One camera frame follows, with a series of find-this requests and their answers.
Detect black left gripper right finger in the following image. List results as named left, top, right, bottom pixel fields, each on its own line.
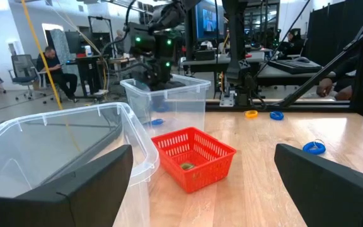
left=274, top=143, right=363, bottom=227

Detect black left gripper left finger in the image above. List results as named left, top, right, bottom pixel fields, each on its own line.
left=0, top=144, right=134, bottom=227

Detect green spring keychain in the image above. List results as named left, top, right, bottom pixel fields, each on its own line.
left=180, top=161, right=196, bottom=172

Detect clear plastic bin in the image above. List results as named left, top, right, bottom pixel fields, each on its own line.
left=119, top=73, right=212, bottom=137
left=0, top=102, right=161, bottom=227

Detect grey work table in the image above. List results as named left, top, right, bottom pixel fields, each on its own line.
left=181, top=51, right=325, bottom=88

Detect person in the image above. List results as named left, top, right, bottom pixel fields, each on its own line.
left=36, top=46, right=79, bottom=103
left=200, top=38, right=216, bottom=52
left=314, top=44, right=363, bottom=102
left=277, top=28, right=306, bottom=61
left=113, top=29, right=127, bottom=56

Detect black desk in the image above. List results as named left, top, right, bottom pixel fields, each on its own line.
left=64, top=30, right=110, bottom=96

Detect red plastic mesh basket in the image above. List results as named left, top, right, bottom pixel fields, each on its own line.
left=151, top=126, right=238, bottom=194

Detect black keyboard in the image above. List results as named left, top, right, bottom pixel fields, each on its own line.
left=267, top=57, right=324, bottom=76

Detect black partition curtain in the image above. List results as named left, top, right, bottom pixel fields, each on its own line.
left=305, top=0, right=363, bottom=67

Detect grey metal bracket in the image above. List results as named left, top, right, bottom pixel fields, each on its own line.
left=219, top=89, right=236, bottom=108

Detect large wall monitor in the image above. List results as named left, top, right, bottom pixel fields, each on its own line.
left=193, top=0, right=225, bottom=41

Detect black aluminium table frame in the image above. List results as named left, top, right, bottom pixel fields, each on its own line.
left=205, top=0, right=363, bottom=127

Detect yellow cable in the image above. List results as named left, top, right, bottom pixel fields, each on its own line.
left=20, top=0, right=82, bottom=153

